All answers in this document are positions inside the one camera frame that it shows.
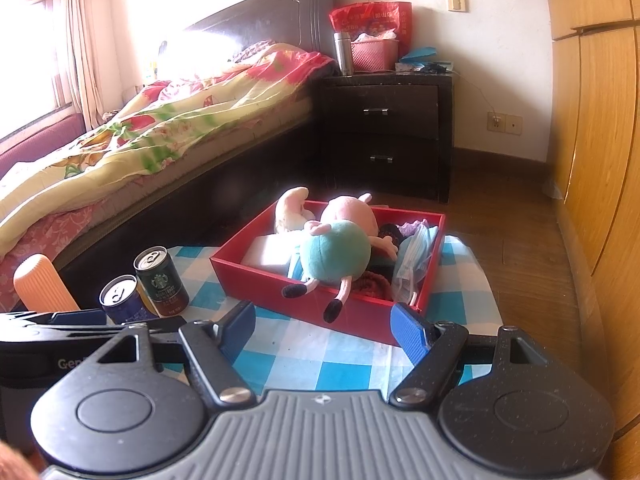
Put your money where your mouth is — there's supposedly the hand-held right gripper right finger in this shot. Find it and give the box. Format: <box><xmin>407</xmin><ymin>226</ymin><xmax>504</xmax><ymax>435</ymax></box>
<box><xmin>389</xmin><ymin>302</ymin><xmax>543</xmax><ymax>408</ymax></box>

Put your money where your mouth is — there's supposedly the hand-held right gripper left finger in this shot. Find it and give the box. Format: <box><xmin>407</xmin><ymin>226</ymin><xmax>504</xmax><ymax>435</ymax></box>
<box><xmin>95</xmin><ymin>300</ymin><xmax>257</xmax><ymax>406</ymax></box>

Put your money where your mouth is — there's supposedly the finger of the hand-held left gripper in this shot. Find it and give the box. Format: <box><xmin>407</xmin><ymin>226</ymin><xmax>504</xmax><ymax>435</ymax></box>
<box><xmin>0</xmin><ymin>309</ymin><xmax>132</xmax><ymax>345</ymax></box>

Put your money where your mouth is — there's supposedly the pink knitted hat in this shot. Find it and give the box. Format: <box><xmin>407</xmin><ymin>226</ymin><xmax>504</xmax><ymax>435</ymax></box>
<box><xmin>356</xmin><ymin>270</ymin><xmax>396</xmax><ymax>302</ymax></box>

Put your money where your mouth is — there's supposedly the red cardboard box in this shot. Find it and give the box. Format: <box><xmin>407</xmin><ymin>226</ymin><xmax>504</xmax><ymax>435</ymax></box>
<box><xmin>210</xmin><ymin>199</ymin><xmax>447</xmax><ymax>347</ymax></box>

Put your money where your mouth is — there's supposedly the pack of blue masks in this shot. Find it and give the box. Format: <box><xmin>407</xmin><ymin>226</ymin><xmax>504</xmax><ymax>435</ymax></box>
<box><xmin>392</xmin><ymin>224</ymin><xmax>440</xmax><ymax>306</ymax></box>

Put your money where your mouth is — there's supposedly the white speckled cloth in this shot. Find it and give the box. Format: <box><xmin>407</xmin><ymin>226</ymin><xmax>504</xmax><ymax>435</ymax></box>
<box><xmin>241</xmin><ymin>234</ymin><xmax>301</xmax><ymax>267</ymax></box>

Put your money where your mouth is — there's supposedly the dark knitted cloth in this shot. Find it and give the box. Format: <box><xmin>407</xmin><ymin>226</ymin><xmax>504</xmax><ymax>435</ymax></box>
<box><xmin>376</xmin><ymin>224</ymin><xmax>401</xmax><ymax>256</ymax></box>

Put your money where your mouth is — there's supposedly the purple knitted cloth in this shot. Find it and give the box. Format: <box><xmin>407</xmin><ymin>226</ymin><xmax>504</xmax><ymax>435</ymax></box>
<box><xmin>397</xmin><ymin>219</ymin><xmax>428</xmax><ymax>241</ymax></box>

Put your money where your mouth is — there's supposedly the pink pig plush toy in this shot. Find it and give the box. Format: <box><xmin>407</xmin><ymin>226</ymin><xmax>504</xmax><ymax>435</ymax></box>
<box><xmin>282</xmin><ymin>192</ymin><xmax>401</xmax><ymax>325</ymax></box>

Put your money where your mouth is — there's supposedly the purple drink can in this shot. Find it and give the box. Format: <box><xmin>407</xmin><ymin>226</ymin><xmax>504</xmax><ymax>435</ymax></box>
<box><xmin>98</xmin><ymin>275</ymin><xmax>151</xmax><ymax>326</ymax></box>

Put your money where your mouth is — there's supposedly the orange ribbed cylinder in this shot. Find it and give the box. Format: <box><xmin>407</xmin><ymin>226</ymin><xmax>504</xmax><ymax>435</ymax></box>
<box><xmin>13</xmin><ymin>255</ymin><xmax>81</xmax><ymax>313</ymax></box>

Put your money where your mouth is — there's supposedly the blue white checkered cloth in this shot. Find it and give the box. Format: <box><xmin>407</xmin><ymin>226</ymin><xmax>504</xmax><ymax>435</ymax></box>
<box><xmin>142</xmin><ymin>234</ymin><xmax>505</xmax><ymax>397</ymax></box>

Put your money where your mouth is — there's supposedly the dark green drink can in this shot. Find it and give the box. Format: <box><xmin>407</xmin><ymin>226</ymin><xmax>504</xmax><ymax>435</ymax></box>
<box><xmin>133</xmin><ymin>246</ymin><xmax>190</xmax><ymax>318</ymax></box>

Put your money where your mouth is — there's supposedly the pink patterned mattress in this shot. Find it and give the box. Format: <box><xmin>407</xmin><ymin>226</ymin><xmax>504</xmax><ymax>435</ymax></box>
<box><xmin>0</xmin><ymin>95</ymin><xmax>315</xmax><ymax>311</ymax></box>

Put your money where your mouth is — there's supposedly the dark nightstand drawer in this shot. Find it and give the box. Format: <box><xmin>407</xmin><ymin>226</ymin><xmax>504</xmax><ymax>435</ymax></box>
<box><xmin>325</xmin><ymin>85</ymin><xmax>441</xmax><ymax>138</ymax></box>
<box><xmin>332</xmin><ymin>132</ymin><xmax>441</xmax><ymax>188</ymax></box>

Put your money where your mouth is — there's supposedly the maroon bench cushion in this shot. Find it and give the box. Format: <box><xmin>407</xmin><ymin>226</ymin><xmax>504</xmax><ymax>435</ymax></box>
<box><xmin>0</xmin><ymin>112</ymin><xmax>86</xmax><ymax>176</ymax></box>

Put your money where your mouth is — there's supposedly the dark wooden nightstand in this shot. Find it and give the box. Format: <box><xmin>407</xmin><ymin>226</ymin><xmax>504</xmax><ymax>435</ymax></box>
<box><xmin>318</xmin><ymin>72</ymin><xmax>455</xmax><ymax>204</ymax></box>

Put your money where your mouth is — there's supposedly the floral blanket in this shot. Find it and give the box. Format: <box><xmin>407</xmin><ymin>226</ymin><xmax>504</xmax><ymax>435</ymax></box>
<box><xmin>0</xmin><ymin>42</ymin><xmax>337</xmax><ymax>256</ymax></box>

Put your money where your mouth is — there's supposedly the wooden wardrobe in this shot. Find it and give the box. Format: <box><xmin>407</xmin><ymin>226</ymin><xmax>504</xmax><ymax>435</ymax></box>
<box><xmin>540</xmin><ymin>0</ymin><xmax>640</xmax><ymax>441</ymax></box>

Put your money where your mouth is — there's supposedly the beige curtain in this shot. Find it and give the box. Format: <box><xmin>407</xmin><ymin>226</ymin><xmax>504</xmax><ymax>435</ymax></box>
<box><xmin>60</xmin><ymin>0</ymin><xmax>108</xmax><ymax>131</ymax></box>

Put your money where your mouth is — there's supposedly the purple patterned pillow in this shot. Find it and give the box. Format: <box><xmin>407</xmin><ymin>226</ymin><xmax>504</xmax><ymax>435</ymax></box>
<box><xmin>235</xmin><ymin>40</ymin><xmax>273</xmax><ymax>61</ymax></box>

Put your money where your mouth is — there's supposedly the pink plastic basket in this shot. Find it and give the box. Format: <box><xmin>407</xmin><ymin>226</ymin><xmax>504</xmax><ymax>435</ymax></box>
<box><xmin>351</xmin><ymin>39</ymin><xmax>400</xmax><ymax>73</ymax></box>

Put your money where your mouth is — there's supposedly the steel thermos flask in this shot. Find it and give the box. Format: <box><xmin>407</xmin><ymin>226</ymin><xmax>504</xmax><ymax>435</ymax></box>
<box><xmin>334</xmin><ymin>31</ymin><xmax>355</xmax><ymax>77</ymax></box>

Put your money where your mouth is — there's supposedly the dark wooden bed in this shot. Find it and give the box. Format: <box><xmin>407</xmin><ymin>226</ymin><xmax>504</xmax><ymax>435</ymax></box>
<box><xmin>0</xmin><ymin>0</ymin><xmax>338</xmax><ymax>311</ymax></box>

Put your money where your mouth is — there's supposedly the red plastic bag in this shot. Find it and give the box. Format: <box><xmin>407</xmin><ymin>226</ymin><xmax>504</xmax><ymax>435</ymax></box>
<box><xmin>329</xmin><ymin>1</ymin><xmax>413</xmax><ymax>56</ymax></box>

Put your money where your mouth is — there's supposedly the wall power socket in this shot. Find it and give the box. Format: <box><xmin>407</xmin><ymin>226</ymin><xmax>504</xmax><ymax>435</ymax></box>
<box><xmin>487</xmin><ymin>111</ymin><xmax>523</xmax><ymax>136</ymax></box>

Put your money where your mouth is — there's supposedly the thin white cable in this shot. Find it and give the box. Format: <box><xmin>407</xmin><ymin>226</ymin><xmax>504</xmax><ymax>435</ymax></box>
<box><xmin>452</xmin><ymin>74</ymin><xmax>500</xmax><ymax>123</ymax></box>

